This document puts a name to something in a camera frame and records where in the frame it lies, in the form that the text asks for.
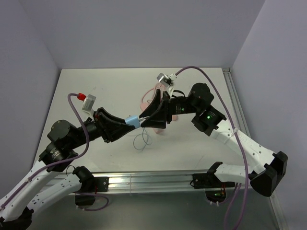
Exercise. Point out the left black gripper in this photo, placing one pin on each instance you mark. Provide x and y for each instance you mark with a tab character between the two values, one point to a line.
106	123

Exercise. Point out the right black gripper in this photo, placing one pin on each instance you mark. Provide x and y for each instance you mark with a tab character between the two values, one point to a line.
163	111

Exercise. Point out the blue plug adapter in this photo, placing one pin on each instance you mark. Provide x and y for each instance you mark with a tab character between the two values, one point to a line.
133	121

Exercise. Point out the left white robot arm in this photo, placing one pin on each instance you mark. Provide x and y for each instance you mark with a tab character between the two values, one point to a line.
27	197

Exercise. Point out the pink power strip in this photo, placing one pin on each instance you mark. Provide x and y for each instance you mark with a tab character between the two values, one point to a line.
143	106

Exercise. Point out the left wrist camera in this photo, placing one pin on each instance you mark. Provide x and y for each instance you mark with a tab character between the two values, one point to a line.
88	103

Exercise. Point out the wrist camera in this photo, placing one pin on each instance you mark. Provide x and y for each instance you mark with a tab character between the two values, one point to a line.
168	82
88	103

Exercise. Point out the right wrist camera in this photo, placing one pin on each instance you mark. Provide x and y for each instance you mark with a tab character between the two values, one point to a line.
168	82

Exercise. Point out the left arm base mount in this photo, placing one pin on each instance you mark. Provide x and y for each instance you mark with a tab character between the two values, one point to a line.
96	184

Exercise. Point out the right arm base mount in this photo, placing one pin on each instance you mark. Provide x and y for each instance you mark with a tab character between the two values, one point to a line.
206	182

